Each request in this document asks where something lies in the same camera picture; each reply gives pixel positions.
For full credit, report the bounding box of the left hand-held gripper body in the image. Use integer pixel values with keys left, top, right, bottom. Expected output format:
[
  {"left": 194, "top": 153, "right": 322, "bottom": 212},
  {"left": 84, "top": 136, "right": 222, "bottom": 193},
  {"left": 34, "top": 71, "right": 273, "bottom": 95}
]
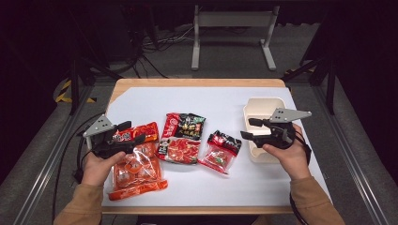
[{"left": 83, "top": 114, "right": 128, "bottom": 159}]

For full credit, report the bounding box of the red and black soup-base packet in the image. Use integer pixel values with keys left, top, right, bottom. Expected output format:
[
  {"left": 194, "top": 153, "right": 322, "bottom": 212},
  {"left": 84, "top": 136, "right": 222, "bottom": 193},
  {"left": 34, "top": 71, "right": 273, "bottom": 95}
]
[{"left": 156, "top": 112, "right": 207, "bottom": 165}]

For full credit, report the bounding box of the aluminium floor rail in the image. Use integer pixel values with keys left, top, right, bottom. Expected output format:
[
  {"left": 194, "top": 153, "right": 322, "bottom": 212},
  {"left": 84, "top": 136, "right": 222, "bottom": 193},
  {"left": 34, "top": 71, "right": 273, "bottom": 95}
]
[
  {"left": 313, "top": 85, "right": 390, "bottom": 225},
  {"left": 12, "top": 85, "right": 95, "bottom": 225}
]

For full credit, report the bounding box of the white metal desk frame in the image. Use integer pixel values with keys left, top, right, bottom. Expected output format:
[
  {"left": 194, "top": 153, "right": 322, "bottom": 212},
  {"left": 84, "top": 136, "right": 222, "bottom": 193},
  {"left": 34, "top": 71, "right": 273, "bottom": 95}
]
[{"left": 191, "top": 4, "right": 281, "bottom": 71}]

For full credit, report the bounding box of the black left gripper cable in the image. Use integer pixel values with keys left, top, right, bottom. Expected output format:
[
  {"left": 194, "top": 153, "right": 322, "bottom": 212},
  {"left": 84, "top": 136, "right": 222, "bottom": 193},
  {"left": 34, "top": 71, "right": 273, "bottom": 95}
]
[{"left": 51, "top": 112, "right": 105, "bottom": 221}]

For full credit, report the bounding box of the small red and black packet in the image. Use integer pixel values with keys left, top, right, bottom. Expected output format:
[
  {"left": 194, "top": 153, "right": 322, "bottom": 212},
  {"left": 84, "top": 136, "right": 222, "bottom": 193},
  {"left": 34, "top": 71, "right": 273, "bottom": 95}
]
[{"left": 197, "top": 129, "right": 243, "bottom": 175}]

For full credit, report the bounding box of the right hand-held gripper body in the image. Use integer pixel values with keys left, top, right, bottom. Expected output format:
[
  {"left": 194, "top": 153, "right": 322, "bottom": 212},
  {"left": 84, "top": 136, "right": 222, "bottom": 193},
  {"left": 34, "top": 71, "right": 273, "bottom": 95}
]
[{"left": 255, "top": 107, "right": 313, "bottom": 150}]

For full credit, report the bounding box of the large orange clear snack packet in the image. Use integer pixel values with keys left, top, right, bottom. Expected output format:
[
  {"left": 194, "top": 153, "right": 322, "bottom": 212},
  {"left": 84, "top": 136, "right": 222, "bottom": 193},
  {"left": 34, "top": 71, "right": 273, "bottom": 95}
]
[{"left": 107, "top": 121, "right": 169, "bottom": 202}]

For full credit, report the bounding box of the person's left hand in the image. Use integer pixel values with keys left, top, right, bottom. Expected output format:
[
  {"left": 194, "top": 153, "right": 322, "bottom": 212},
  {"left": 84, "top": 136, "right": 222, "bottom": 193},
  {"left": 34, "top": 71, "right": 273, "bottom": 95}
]
[{"left": 82, "top": 151, "right": 127, "bottom": 188}]

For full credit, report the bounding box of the yellow and black hazard tape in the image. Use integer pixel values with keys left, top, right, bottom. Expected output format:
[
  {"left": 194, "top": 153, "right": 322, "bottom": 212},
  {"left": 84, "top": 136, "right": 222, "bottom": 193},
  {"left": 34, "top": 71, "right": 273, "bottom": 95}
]
[{"left": 54, "top": 79, "right": 97, "bottom": 104}]

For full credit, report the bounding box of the person's right hand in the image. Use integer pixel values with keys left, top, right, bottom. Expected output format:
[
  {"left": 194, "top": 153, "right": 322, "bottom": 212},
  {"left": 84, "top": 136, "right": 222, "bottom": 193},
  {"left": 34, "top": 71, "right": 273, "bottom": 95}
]
[{"left": 262, "top": 124, "right": 312, "bottom": 182}]

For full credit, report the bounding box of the white table sheet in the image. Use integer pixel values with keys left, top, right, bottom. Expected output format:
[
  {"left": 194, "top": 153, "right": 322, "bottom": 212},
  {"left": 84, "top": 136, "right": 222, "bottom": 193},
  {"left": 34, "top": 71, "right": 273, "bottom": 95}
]
[{"left": 101, "top": 86, "right": 332, "bottom": 208}]

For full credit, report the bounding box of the black metal stand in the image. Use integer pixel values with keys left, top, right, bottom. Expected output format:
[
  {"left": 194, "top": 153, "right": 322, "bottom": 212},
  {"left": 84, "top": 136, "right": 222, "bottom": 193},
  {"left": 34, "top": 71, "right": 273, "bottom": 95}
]
[
  {"left": 69, "top": 55, "right": 124, "bottom": 116},
  {"left": 282, "top": 55, "right": 338, "bottom": 116}
]

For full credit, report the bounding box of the cream plastic box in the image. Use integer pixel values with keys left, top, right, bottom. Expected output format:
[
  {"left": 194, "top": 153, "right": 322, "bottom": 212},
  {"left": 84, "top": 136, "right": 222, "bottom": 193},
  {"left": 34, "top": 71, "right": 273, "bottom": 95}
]
[{"left": 242, "top": 97, "right": 287, "bottom": 164}]

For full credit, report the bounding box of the bundle of floor cables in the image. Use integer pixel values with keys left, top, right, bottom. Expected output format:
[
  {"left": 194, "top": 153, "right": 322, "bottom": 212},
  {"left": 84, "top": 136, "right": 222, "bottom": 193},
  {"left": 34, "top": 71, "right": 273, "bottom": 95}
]
[{"left": 134, "top": 24, "right": 195, "bottom": 79}]

